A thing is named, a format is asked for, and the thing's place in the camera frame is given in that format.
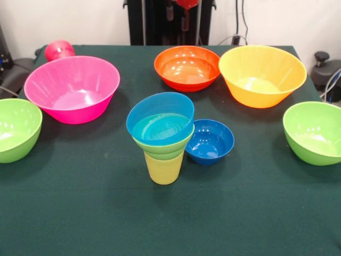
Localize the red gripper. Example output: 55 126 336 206
166 0 201 32

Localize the red-orange plastic bowl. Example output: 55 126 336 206
153 45 221 93

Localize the light blue plastic bowl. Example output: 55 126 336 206
126 92 196 147

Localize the small green plastic bowl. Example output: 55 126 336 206
132 125 195 161

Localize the yellow plastic cup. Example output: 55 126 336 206
143 150 185 185

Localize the large green plastic bowl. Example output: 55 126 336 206
0 98 43 164
282 101 341 166

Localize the black computer tower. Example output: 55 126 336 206
0 23 13 70

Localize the large orange plastic bowl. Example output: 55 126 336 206
218 44 307 109

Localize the red plastic cup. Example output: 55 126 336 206
44 39 76 62

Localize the large pink plastic bowl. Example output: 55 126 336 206
23 55 121 125

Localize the dark blue plastic bowl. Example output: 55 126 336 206
185 119 236 165

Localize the dark green tablecloth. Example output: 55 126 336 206
0 44 341 256

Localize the black wall cable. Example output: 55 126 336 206
236 0 249 38

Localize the light blue cable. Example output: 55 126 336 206
319 68 341 102

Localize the grey cable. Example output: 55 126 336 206
0 85 19 97

